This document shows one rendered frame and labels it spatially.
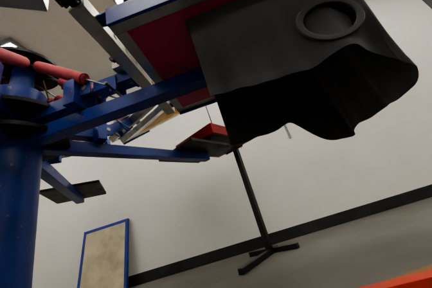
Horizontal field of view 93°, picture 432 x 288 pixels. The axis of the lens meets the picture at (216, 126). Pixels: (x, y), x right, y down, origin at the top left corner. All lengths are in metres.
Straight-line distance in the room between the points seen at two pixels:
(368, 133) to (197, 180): 2.20
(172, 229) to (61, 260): 1.53
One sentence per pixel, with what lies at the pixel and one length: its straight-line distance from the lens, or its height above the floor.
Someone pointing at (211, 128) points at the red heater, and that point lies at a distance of 1.67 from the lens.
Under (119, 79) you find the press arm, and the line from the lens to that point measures 0.98.
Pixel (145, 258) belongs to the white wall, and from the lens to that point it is 3.05.
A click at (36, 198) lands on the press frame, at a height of 0.65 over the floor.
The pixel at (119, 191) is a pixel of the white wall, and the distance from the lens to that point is 3.26.
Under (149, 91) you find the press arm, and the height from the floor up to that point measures 0.89.
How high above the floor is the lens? 0.37
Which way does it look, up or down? 24 degrees up
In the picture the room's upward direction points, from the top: 17 degrees counter-clockwise
